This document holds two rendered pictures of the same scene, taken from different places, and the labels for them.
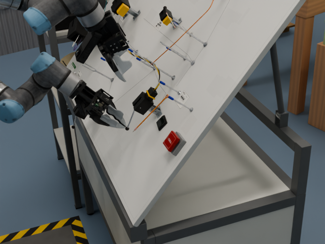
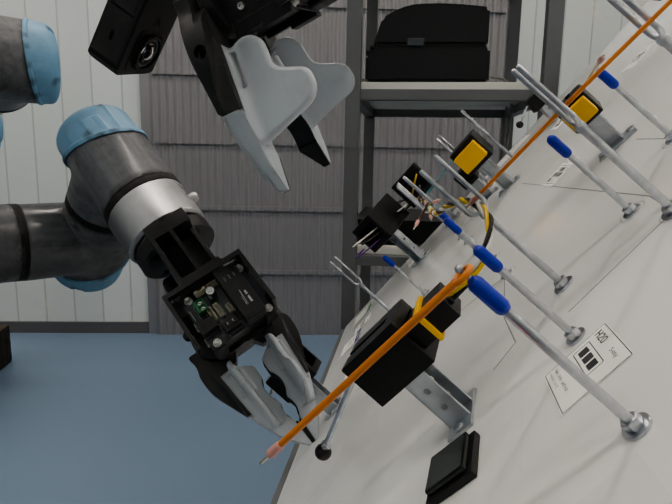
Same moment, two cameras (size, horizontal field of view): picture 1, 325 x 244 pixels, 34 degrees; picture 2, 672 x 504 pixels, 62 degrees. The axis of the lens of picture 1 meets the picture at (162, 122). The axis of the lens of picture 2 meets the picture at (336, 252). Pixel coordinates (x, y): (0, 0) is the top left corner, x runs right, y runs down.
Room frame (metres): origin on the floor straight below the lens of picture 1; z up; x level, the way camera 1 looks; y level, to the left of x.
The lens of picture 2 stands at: (1.16, -0.07, 1.28)
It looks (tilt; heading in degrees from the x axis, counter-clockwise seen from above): 10 degrees down; 26
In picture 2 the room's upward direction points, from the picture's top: 1 degrees clockwise
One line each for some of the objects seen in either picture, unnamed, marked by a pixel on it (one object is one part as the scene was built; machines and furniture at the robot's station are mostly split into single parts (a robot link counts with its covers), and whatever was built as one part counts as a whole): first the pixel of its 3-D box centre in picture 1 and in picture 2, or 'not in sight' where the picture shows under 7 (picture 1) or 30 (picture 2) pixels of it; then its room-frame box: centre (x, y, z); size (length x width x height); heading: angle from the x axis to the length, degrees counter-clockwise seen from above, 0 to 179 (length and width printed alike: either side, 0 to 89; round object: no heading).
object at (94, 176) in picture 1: (89, 152); not in sight; (2.07, 0.35, 0.60); 0.55 x 0.02 x 0.39; 19
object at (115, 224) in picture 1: (121, 225); not in sight; (1.55, 0.17, 0.60); 0.55 x 0.03 x 0.39; 19
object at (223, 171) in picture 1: (169, 169); not in sight; (1.91, -0.02, 0.60); 1.17 x 0.58 x 0.40; 19
